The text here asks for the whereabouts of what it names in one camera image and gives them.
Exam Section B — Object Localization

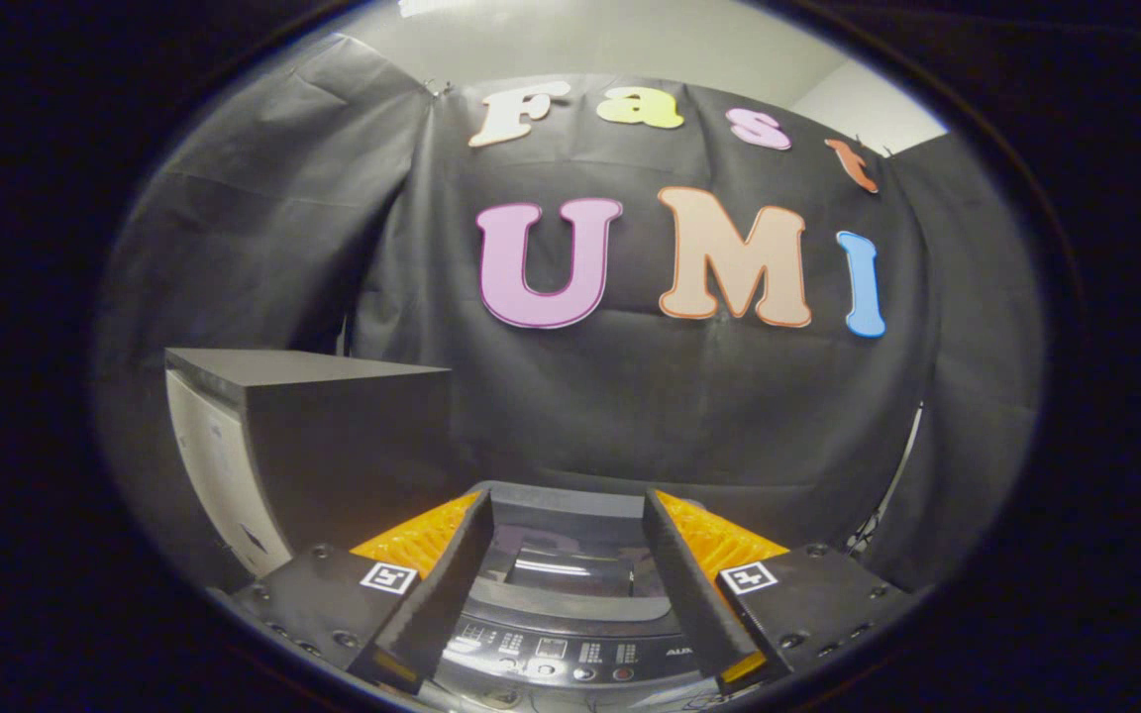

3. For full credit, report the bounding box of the black backdrop cloth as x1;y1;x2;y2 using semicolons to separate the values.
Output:
95;35;1045;595

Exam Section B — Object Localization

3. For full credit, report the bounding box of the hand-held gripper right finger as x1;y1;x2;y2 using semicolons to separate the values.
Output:
642;487;928;694

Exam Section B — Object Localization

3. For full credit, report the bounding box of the dark washing machine lid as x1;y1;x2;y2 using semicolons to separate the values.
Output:
476;482;675;623

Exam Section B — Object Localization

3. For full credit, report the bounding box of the grey washing machine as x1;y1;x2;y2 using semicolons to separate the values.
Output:
427;480;735;713

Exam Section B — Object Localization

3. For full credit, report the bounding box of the dark cabinet with beige door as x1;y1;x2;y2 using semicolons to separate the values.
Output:
164;347;453;580

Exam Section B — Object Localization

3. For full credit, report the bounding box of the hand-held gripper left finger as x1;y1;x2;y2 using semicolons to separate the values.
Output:
209;488;495;696

